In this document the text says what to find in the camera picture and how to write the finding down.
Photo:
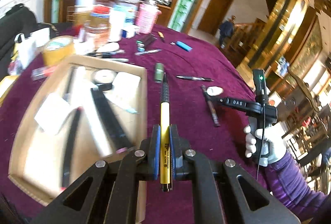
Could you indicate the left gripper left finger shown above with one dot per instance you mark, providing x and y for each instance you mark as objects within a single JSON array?
[{"x": 144, "y": 161}]

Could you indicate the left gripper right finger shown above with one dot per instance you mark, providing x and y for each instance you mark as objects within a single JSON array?
[{"x": 223, "y": 192}]

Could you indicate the black marker grey cap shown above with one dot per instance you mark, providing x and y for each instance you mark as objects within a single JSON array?
[{"x": 111, "y": 124}]

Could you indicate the cardboard tray box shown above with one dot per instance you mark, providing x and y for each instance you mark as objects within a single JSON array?
[{"x": 74, "y": 151}]

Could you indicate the yellow black utility knife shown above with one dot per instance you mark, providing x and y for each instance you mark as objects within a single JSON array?
[{"x": 165, "y": 159}]

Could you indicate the white pen teal tip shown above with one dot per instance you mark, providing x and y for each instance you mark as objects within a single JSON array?
[{"x": 119, "y": 100}]

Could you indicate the white marker tube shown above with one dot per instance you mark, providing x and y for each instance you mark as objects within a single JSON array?
[{"x": 81, "y": 97}]

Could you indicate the purple sleeve right forearm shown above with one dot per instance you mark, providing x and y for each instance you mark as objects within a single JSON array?
[{"x": 290, "y": 188}]

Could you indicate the white gloved right hand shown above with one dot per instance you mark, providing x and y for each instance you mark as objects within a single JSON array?
[{"x": 277, "y": 148}]

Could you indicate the maroon velvet tablecloth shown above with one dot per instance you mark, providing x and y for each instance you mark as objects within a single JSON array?
[{"x": 188, "y": 109}]

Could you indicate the person in dark jacket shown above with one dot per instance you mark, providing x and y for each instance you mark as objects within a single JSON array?
[{"x": 226, "y": 29}]

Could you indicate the blue lighter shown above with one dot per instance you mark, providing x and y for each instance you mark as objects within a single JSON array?
[{"x": 184, "y": 46}]

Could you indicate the white power adapter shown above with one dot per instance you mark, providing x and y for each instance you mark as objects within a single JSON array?
[{"x": 52, "y": 113}]

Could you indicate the wooden door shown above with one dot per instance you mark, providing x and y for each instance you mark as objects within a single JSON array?
[{"x": 214, "y": 15}]

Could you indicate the black tape roll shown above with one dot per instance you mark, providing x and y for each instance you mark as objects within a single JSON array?
[{"x": 103, "y": 79}]

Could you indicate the silver blue pen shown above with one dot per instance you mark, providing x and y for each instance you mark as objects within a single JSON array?
[{"x": 148, "y": 52}]

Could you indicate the clear case red item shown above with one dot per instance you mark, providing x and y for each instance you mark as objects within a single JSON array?
[{"x": 41, "y": 73}]

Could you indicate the pink knit covered bottle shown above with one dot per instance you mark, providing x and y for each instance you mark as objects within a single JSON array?
[{"x": 146, "y": 17}]

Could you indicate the yellow box lid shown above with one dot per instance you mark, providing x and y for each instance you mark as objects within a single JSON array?
[{"x": 5, "y": 86}]

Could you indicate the brown packing tape roll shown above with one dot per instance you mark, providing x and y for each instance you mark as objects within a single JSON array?
[{"x": 57, "y": 49}]

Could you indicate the white paper bag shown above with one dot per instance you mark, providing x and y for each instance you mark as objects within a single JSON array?
[{"x": 28, "y": 47}]

